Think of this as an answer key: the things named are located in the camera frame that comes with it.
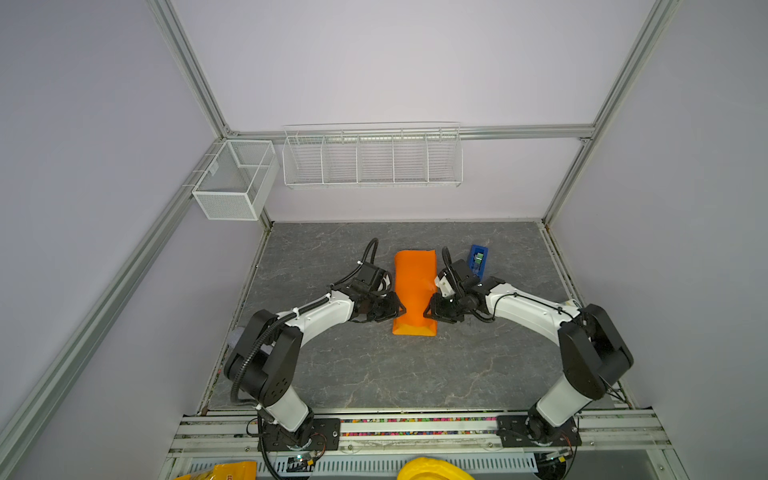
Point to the yellow hard hat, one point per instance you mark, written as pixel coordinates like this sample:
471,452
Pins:
424,468

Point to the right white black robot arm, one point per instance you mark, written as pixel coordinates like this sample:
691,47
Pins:
593,353

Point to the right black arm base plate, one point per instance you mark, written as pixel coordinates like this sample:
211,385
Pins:
523,431

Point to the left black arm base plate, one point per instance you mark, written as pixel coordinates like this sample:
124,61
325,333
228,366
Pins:
317,434

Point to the blue tape dispenser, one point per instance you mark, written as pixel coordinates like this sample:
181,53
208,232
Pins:
477,260

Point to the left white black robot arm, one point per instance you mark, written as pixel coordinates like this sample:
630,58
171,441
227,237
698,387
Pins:
262,362

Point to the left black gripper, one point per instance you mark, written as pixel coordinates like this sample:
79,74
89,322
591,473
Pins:
393,308

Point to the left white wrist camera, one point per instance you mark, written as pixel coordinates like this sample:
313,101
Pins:
387,282

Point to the white mesh square basket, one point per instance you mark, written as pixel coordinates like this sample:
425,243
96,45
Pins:
237,181

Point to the yellow plastic bag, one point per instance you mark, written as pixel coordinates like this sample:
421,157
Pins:
247,470

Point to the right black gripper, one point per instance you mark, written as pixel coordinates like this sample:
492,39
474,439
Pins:
437,313

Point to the long white wire basket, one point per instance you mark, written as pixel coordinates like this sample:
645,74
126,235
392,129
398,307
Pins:
373,154

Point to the grey cloth at left edge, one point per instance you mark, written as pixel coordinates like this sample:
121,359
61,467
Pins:
237,337

